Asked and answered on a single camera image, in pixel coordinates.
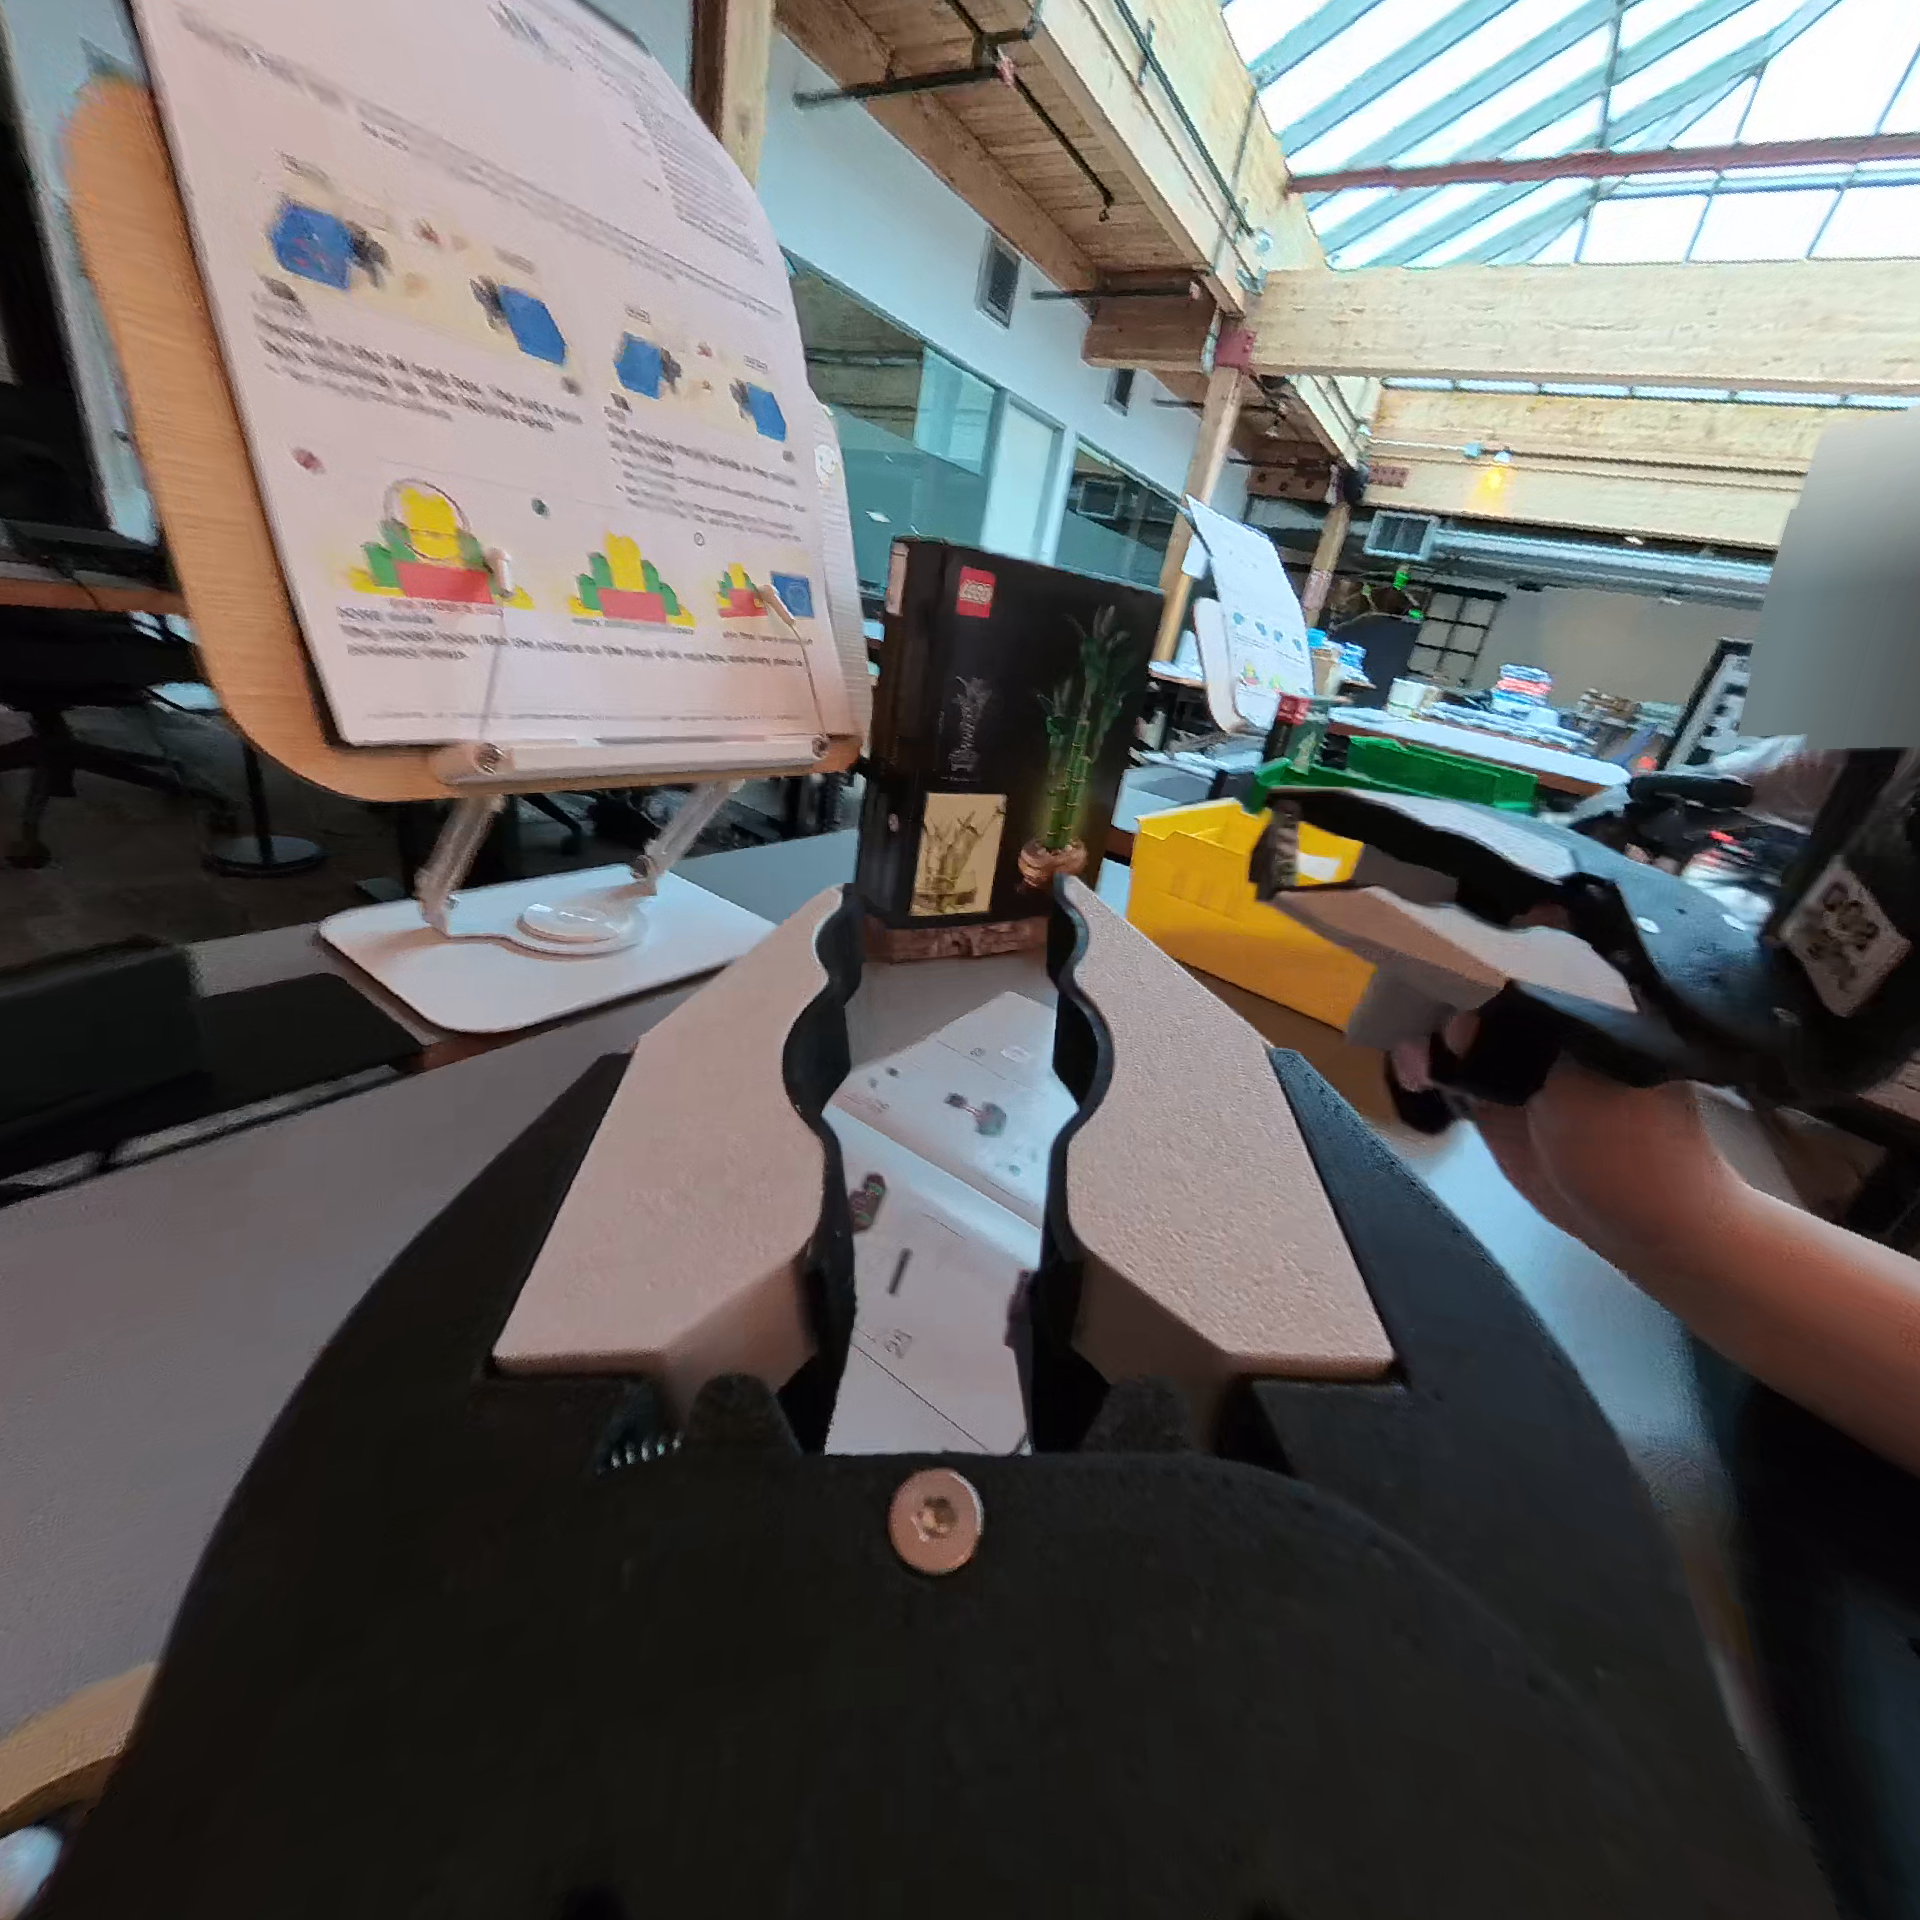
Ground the yellow plastic bin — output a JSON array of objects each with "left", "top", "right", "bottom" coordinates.
[{"left": 1126, "top": 800, "right": 1383, "bottom": 1034}]

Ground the person's right hand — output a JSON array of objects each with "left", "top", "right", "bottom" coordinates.
[{"left": 1383, "top": 1017, "right": 1770, "bottom": 1251}]

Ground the grey desk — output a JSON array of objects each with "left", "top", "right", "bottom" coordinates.
[{"left": 0, "top": 833, "right": 1742, "bottom": 1729}]

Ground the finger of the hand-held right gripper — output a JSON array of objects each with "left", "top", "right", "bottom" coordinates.
[
  {"left": 1268, "top": 883, "right": 1642, "bottom": 1008},
  {"left": 1264, "top": 785, "right": 1580, "bottom": 905}
]

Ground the black toy set box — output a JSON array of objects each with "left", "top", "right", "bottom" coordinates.
[{"left": 855, "top": 538, "right": 1169, "bottom": 962}]

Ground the silver ventilation duct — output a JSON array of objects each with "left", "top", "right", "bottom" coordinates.
[{"left": 1358, "top": 509, "right": 1779, "bottom": 607}]

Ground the black office chair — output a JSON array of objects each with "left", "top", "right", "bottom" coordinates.
[{"left": 0, "top": 608, "right": 329, "bottom": 880}]

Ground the green plastic bin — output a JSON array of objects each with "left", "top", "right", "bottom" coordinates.
[{"left": 1252, "top": 731, "right": 1539, "bottom": 818}]

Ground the printed instruction sheet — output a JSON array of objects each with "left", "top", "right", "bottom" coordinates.
[{"left": 132, "top": 0, "right": 874, "bottom": 753}]

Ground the open instruction booklet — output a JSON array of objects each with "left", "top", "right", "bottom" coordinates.
[{"left": 825, "top": 991, "right": 1087, "bottom": 1453}]

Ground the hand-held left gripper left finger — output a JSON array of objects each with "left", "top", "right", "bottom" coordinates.
[{"left": 496, "top": 884, "right": 867, "bottom": 1452}]

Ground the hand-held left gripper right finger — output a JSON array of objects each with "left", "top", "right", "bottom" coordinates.
[{"left": 1035, "top": 877, "right": 1401, "bottom": 1452}]

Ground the person's right forearm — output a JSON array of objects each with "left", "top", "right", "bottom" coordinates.
[{"left": 1627, "top": 1162, "right": 1920, "bottom": 1480}]

